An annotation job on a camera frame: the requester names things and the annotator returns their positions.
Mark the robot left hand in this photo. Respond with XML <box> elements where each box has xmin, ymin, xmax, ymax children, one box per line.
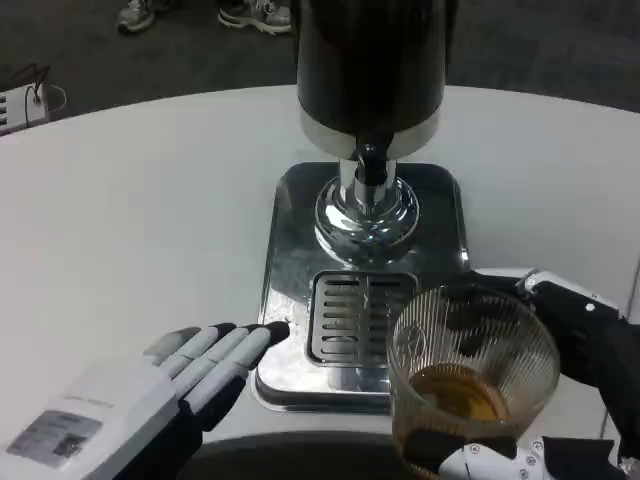
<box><xmin>0</xmin><ymin>322</ymin><xmax>290</xmax><ymax>480</ymax></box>

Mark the clear ribbed glass cup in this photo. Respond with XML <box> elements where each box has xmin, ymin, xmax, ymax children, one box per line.
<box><xmin>387</xmin><ymin>283</ymin><xmax>562</xmax><ymax>476</ymax></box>

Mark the black dispenser tap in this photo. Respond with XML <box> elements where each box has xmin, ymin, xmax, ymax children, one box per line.
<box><xmin>355</xmin><ymin>143</ymin><xmax>390</xmax><ymax>185</ymax></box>

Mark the steel drip tray base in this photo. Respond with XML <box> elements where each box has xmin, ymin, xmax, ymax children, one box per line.
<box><xmin>254</xmin><ymin>160</ymin><xmax>471</xmax><ymax>414</ymax></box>

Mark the slotted steel drip grid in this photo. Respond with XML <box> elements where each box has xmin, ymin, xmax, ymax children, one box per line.
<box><xmin>305</xmin><ymin>270</ymin><xmax>419</xmax><ymax>369</ymax></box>

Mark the white box device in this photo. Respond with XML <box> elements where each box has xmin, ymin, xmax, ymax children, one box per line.
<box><xmin>0</xmin><ymin>82</ymin><xmax>51</xmax><ymax>136</ymax></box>

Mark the black drink dispenser steel pedestal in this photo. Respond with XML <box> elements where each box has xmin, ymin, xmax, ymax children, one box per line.
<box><xmin>289</xmin><ymin>0</ymin><xmax>459</xmax><ymax>261</ymax></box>

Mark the thin black cable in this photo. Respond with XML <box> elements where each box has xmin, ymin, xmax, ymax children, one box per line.
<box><xmin>7</xmin><ymin>63</ymin><xmax>51</xmax><ymax>126</ymax></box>

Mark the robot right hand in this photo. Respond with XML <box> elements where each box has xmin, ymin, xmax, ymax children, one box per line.
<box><xmin>402</xmin><ymin>267</ymin><xmax>640</xmax><ymax>480</ymax></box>

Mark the grey white sneaker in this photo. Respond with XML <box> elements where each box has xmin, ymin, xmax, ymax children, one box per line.
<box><xmin>218</xmin><ymin>0</ymin><xmax>293</xmax><ymax>35</ymax></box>
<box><xmin>117</xmin><ymin>0</ymin><xmax>157</xmax><ymax>35</ymax></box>

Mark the robot dark torso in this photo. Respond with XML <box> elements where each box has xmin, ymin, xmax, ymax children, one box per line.
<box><xmin>192</xmin><ymin>432</ymin><xmax>416</xmax><ymax>480</ymax></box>

